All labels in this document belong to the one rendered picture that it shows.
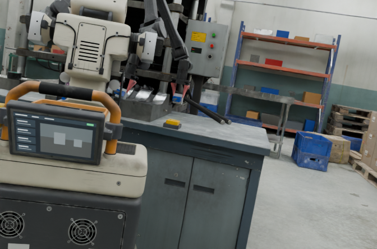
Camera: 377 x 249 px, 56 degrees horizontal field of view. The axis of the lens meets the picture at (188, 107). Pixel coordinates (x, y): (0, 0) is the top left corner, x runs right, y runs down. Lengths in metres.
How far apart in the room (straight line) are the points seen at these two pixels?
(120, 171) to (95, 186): 0.09
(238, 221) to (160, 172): 0.47
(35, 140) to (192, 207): 1.06
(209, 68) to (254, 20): 5.96
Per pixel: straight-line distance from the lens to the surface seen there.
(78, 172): 1.12
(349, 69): 8.65
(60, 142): 1.07
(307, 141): 5.27
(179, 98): 1.92
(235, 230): 1.94
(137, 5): 2.81
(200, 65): 2.68
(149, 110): 1.87
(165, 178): 1.90
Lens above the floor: 1.11
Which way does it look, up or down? 6 degrees down
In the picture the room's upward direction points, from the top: 10 degrees clockwise
